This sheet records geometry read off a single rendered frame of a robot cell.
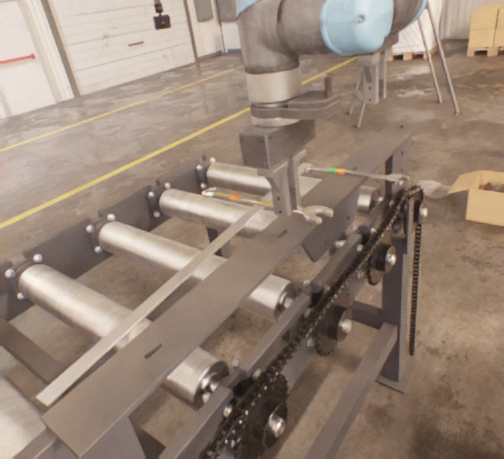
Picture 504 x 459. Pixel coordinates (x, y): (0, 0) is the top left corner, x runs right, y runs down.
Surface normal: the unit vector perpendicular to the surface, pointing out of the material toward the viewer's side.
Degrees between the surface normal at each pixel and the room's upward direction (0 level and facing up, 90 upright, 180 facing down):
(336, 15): 77
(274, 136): 90
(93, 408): 0
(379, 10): 90
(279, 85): 90
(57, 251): 90
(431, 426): 0
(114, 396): 0
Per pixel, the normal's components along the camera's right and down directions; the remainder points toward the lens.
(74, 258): 0.79, 0.18
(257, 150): -0.59, 0.45
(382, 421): -0.14, -0.87
